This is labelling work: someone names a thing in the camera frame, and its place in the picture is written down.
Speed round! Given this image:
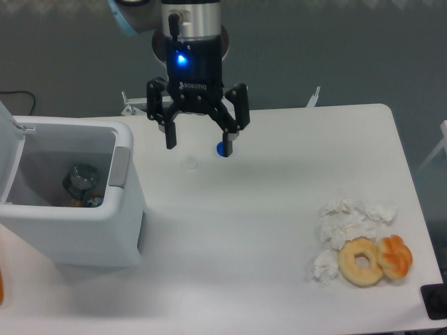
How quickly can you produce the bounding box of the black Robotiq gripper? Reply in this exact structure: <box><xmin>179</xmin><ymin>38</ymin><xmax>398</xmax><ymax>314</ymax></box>
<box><xmin>147</xmin><ymin>34</ymin><xmax>250</xmax><ymax>158</ymax></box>

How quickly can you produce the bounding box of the white trash can lid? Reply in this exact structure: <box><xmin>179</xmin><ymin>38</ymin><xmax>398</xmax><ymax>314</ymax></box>
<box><xmin>1</xmin><ymin>103</ymin><xmax>36</xmax><ymax>205</ymax></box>

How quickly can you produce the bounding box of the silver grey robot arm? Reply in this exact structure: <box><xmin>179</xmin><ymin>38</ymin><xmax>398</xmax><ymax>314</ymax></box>
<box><xmin>109</xmin><ymin>1</ymin><xmax>250</xmax><ymax>157</ymax></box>

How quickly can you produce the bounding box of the blue bottle cap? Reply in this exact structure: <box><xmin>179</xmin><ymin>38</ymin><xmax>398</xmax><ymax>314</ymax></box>
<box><xmin>216</xmin><ymin>141</ymin><xmax>225</xmax><ymax>157</ymax></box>

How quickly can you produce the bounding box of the clear plastic cap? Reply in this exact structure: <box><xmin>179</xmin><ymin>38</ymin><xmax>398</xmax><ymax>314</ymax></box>
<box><xmin>182</xmin><ymin>156</ymin><xmax>198</xmax><ymax>170</ymax></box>

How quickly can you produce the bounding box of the colourful trash in can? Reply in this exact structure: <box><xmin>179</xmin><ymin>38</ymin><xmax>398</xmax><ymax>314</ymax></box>
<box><xmin>68</xmin><ymin>196</ymin><xmax>103</xmax><ymax>208</ymax></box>

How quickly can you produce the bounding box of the white trash can body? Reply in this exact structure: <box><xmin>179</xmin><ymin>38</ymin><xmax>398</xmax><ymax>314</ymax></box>
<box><xmin>1</xmin><ymin>117</ymin><xmax>146</xmax><ymax>267</ymax></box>

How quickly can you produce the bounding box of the crumpled white tissue top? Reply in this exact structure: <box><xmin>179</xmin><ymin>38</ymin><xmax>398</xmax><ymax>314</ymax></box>
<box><xmin>319</xmin><ymin>198</ymin><xmax>398</xmax><ymax>224</ymax></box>

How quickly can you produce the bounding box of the crumpled white tissue middle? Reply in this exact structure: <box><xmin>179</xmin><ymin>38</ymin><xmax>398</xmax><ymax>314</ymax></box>
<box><xmin>317</xmin><ymin>214</ymin><xmax>376</xmax><ymax>251</ymax></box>

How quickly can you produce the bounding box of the crumpled white tissue small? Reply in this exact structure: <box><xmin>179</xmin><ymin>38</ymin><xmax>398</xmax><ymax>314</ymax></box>
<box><xmin>312</xmin><ymin>250</ymin><xmax>338</xmax><ymax>285</ymax></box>

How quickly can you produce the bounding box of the orange twisted bread roll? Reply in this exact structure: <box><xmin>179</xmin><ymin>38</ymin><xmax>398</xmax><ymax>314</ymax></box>
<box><xmin>376</xmin><ymin>234</ymin><xmax>413</xmax><ymax>280</ymax></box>

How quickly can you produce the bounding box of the orange object at edge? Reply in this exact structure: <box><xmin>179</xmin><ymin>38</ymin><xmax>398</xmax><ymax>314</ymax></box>
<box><xmin>0</xmin><ymin>268</ymin><xmax>5</xmax><ymax>305</ymax></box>

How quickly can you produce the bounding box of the black device at edge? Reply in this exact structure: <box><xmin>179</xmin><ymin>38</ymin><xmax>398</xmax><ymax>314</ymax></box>
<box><xmin>420</xmin><ymin>283</ymin><xmax>446</xmax><ymax>320</ymax></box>

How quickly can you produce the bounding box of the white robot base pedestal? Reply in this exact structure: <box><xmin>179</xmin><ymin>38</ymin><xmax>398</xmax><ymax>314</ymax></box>
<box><xmin>151</xmin><ymin>25</ymin><xmax>230</xmax><ymax>66</ymax></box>

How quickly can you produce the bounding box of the white table bracket right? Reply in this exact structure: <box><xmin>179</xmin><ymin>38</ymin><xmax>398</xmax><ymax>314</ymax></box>
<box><xmin>306</xmin><ymin>86</ymin><xmax>321</xmax><ymax>107</ymax></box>

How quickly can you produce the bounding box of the black cable on floor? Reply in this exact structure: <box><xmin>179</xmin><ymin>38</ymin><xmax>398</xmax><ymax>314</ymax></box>
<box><xmin>0</xmin><ymin>90</ymin><xmax>36</xmax><ymax>117</ymax></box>

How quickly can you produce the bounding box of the glazed ring donut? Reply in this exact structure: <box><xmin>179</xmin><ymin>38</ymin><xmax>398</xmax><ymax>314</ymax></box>
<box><xmin>337</xmin><ymin>238</ymin><xmax>383</xmax><ymax>287</ymax></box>

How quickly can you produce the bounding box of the white frame at right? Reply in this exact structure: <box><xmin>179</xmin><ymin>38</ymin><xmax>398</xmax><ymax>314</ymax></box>
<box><xmin>416</xmin><ymin>120</ymin><xmax>446</xmax><ymax>174</ymax></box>

